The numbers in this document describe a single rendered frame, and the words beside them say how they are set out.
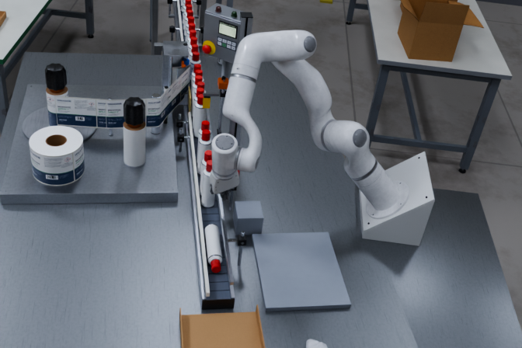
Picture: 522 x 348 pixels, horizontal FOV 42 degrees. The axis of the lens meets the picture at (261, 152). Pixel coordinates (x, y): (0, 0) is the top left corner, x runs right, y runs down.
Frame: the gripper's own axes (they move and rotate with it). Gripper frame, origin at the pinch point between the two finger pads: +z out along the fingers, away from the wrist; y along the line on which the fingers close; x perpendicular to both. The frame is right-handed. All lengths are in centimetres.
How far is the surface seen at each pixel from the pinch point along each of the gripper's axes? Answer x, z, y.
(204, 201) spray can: -8.8, 15.5, 4.5
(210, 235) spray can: 9.6, 7.6, 9.9
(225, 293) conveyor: 32.7, 5.8, 14.0
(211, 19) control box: -63, -21, -22
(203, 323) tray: 38.9, 6.8, 24.9
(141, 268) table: 9.0, 12.9, 36.0
